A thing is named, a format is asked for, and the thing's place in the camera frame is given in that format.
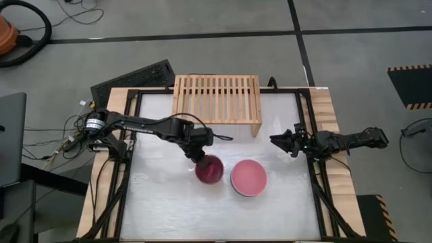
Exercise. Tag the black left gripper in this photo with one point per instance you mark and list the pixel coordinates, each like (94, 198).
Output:
(200, 140)

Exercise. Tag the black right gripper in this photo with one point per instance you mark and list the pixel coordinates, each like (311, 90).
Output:
(302, 140)

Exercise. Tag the maroon bowl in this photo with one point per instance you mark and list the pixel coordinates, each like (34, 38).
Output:
(214, 173)

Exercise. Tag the pink bowl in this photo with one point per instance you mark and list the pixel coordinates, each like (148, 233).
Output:
(249, 177)

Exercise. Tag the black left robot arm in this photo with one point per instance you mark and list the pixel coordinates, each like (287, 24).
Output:
(141, 126)

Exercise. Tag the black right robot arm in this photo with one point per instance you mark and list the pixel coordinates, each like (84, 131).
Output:
(354, 138)

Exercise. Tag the slatted wooden shelf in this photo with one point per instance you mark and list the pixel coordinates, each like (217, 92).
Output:
(219, 101)

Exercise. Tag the black hazard striped mat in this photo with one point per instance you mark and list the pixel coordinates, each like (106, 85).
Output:
(371, 216)
(415, 86)

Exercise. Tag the white power adapter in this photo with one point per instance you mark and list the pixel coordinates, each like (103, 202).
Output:
(82, 102)

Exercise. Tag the black side stand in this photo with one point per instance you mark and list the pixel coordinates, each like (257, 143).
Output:
(50, 177)

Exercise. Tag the grey laptop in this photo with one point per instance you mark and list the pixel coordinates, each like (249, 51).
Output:
(11, 135)

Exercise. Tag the orange vacuum cleaner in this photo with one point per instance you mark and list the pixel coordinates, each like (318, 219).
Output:
(6, 35)

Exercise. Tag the black aluminium table frame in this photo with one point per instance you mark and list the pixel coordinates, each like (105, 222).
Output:
(287, 91)

